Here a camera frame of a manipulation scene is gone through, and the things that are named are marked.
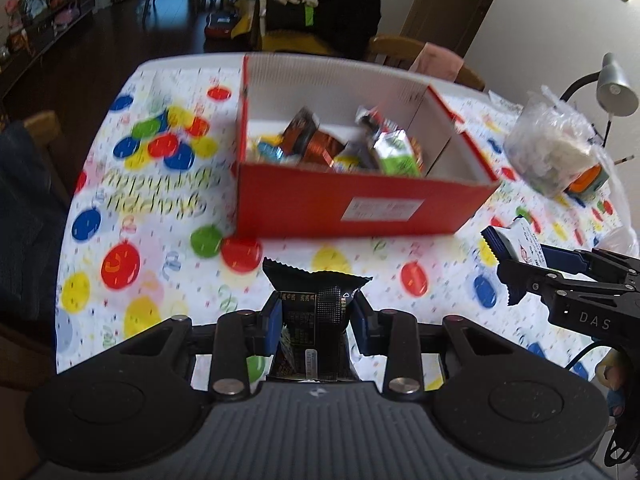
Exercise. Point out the silver desk lamp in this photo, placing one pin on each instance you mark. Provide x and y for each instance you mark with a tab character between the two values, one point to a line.
615	87

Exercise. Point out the black snack packet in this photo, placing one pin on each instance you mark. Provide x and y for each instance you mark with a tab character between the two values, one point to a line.
312	300

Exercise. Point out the pink cloth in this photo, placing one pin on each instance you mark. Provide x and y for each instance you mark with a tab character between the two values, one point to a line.
437	60

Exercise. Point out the yellow snack packet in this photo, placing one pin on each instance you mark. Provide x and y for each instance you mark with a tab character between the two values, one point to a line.
266	142

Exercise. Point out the black garment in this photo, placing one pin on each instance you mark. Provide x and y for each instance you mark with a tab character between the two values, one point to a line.
340	5

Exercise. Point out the clear bag of white food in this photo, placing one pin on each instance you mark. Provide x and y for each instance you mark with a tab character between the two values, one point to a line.
545	150

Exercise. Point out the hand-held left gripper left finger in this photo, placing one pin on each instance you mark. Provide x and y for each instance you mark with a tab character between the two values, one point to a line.
272	325

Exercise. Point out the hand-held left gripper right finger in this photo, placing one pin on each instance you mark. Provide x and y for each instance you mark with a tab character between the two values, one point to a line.
362	327

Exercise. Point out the white and blue snack packet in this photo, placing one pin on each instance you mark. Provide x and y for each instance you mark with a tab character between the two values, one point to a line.
525	240

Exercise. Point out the dark brown snack packet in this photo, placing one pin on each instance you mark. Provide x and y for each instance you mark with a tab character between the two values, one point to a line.
300	127

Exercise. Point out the green snack packet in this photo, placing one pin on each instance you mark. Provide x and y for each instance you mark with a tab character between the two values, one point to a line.
395	152

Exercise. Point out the dark television cabinet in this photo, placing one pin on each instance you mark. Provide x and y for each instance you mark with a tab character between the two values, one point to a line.
50	30

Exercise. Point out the person's right hand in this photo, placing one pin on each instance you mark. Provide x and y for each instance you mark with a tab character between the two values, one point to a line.
616	375

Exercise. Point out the shiny copper snack packet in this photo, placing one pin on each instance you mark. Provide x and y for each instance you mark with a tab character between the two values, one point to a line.
322	149

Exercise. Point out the orange plastic item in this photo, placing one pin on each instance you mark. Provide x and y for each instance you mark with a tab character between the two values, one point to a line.
587	180

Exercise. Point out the silver and red snack packet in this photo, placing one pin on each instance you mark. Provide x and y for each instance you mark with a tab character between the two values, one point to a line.
372	120

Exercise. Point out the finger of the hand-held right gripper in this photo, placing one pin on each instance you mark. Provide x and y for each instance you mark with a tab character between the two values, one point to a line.
565	260
492	242

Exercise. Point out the balloon print tablecloth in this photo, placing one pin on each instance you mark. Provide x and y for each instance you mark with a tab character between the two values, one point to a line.
165	240

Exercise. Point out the crumpled clear plastic bag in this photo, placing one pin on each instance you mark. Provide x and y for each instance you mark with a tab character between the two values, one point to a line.
622	240

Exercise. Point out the red cardboard box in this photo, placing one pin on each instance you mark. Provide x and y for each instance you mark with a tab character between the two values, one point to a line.
300	205

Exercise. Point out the yellow armchair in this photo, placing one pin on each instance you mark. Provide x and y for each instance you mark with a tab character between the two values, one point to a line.
280	42

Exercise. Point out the dark grey snack packet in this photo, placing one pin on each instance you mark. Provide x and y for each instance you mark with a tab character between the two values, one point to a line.
357	154

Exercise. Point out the wooden dining chair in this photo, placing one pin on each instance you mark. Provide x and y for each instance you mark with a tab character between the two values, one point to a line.
395	50

